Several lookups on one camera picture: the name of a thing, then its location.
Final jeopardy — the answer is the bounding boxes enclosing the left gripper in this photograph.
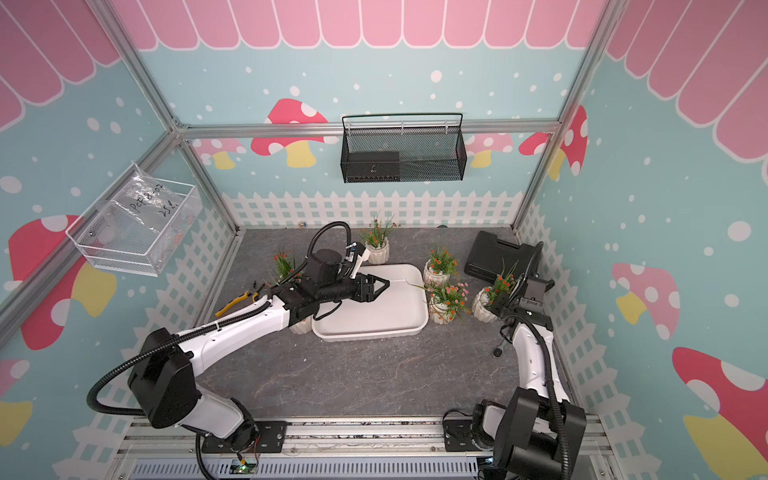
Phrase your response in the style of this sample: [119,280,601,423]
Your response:
[318,271,390,303]

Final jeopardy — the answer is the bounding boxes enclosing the ribbed pot orange flowers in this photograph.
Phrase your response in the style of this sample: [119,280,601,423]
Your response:
[472,264,517,323]

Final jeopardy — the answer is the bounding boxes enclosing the white rectangular storage tray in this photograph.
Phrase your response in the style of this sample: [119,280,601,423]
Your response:
[312,264,429,342]

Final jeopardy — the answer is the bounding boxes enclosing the twine pot pink flowers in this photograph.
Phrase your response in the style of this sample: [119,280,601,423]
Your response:
[419,282,471,325]

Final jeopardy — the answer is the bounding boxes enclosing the twine pot orange flowers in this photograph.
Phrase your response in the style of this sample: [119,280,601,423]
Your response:
[423,247,459,287]

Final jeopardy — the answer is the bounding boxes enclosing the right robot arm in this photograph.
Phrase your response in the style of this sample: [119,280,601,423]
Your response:
[471,276,587,479]

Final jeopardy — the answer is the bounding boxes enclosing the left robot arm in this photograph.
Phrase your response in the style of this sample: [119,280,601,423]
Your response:
[86,244,390,452]

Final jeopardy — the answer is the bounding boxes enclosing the black box in basket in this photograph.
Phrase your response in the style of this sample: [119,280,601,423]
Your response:
[343,151,400,183]

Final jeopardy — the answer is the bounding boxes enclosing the back ribbed pot plant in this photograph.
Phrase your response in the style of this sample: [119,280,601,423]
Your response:
[360,218,396,265]

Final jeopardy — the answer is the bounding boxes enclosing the black plastic tool case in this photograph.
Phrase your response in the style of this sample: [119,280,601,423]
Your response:
[464,230,544,283]

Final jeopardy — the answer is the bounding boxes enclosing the far left pot orange flowers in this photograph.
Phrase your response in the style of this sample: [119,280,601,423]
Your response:
[273,250,306,284]

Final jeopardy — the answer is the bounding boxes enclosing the plastic bag with writing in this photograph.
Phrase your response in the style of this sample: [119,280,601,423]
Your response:
[91,166,183,254]

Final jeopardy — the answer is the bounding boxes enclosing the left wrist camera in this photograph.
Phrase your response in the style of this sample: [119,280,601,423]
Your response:
[341,241,370,279]

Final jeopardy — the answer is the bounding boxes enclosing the green handled ratchet wrench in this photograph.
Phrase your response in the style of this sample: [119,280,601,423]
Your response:
[492,341,506,358]

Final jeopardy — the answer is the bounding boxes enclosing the yellow handled pliers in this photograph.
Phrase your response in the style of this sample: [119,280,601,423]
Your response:
[214,284,265,319]

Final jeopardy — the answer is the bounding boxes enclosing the black wire mesh basket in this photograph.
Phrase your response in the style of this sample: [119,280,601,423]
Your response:
[340,112,468,183]

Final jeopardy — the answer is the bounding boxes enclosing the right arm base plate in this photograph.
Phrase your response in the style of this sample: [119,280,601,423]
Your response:
[442,417,480,452]

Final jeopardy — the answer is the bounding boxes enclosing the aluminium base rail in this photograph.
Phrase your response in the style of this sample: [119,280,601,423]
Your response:
[113,415,613,480]

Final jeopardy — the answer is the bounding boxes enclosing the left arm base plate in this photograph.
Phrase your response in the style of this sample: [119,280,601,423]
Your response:
[202,419,288,454]

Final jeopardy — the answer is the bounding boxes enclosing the clear wire wall basket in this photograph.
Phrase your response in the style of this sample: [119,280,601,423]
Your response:
[66,164,203,277]

